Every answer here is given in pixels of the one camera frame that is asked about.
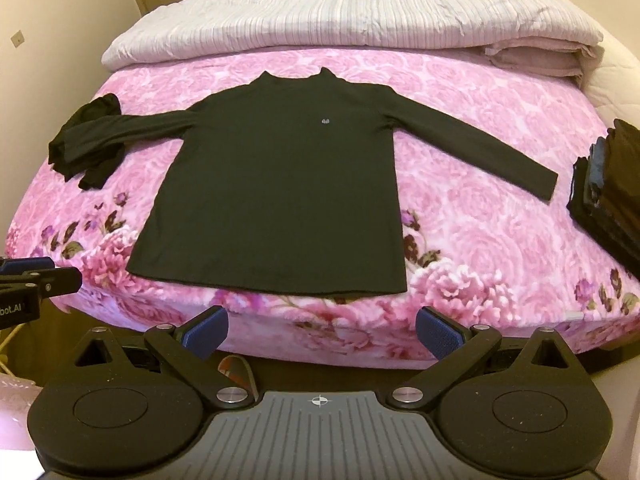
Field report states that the cream mattress pad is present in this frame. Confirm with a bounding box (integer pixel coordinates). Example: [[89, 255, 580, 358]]
[[582, 35, 640, 126]]

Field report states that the crumpled black garment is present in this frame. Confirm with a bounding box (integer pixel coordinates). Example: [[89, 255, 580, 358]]
[[47, 92, 127, 192]]

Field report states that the striped folded quilt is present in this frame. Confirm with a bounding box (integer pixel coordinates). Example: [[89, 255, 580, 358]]
[[101, 0, 605, 72]]

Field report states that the stack of folded dark clothes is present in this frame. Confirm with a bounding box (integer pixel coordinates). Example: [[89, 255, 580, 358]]
[[566, 119, 640, 281]]

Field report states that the black long-sleeve shirt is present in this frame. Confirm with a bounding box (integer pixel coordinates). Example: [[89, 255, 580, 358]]
[[65, 66, 559, 295]]

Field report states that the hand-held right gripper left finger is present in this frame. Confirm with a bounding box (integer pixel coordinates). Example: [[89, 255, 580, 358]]
[[74, 305, 257, 409]]

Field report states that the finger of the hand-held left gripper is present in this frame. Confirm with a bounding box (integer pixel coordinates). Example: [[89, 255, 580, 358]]
[[0, 267, 83, 306], [0, 256, 55, 276]]

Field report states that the folded pink blanket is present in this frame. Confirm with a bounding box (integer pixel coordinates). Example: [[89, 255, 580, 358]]
[[482, 42, 601, 79]]

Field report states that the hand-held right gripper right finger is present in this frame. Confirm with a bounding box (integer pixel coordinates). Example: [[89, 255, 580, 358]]
[[387, 305, 571, 407]]

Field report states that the pink floral blanket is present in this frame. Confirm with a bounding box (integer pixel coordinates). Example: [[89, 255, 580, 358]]
[[2, 49, 640, 364]]

